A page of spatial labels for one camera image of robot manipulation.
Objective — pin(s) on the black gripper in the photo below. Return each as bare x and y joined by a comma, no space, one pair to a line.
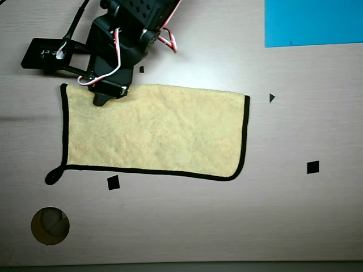
110,88

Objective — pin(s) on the yellow towel with black trim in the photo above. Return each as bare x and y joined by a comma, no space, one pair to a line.
158,130

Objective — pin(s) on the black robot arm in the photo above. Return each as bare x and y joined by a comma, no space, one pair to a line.
141,11

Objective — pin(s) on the black square tape piece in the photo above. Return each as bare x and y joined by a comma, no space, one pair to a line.
113,182
312,167

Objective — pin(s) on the black triangular tape piece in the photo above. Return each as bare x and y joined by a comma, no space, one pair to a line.
271,97

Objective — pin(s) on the blue paper sheet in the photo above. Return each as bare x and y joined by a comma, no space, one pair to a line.
312,22

